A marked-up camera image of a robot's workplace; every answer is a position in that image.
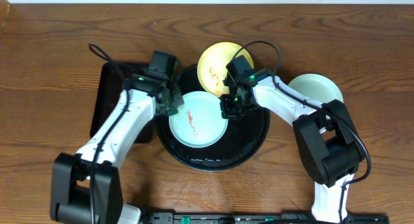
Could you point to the black round tray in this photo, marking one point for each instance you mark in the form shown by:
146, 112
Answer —
240, 141

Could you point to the black rectangular tray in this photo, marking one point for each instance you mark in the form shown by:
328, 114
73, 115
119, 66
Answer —
109, 90

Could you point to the yellow plate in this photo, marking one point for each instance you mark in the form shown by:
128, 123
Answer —
211, 68

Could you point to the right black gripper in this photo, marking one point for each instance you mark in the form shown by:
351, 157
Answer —
226, 111

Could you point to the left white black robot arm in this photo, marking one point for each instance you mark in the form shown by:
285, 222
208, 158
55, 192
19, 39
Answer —
86, 186

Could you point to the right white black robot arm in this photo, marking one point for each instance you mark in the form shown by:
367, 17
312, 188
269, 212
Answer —
329, 146

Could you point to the green yellow sponge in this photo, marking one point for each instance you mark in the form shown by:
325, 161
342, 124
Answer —
173, 112

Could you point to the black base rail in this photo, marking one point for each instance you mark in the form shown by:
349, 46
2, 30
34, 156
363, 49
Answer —
171, 218

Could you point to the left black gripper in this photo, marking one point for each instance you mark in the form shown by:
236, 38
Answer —
174, 101

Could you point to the light green plate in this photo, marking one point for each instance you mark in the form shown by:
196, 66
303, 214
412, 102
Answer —
317, 87
198, 122

